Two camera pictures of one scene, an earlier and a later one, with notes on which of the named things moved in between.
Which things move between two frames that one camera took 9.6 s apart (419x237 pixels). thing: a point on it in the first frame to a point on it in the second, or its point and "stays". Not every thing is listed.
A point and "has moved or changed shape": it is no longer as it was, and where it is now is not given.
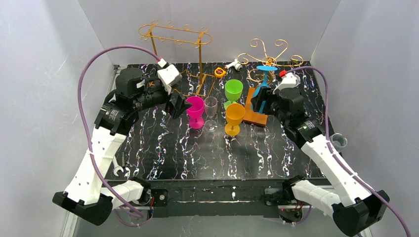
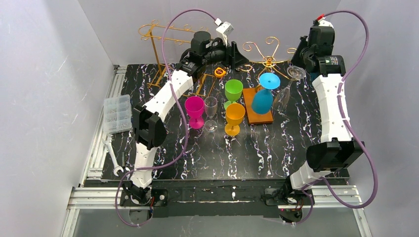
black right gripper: [268, 101] to [303, 46]
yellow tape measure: [219, 72] stays
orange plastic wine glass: [235, 114] stays
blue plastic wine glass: [266, 68] has moved or changed shape
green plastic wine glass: [233, 89] stays
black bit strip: [124, 158] stays
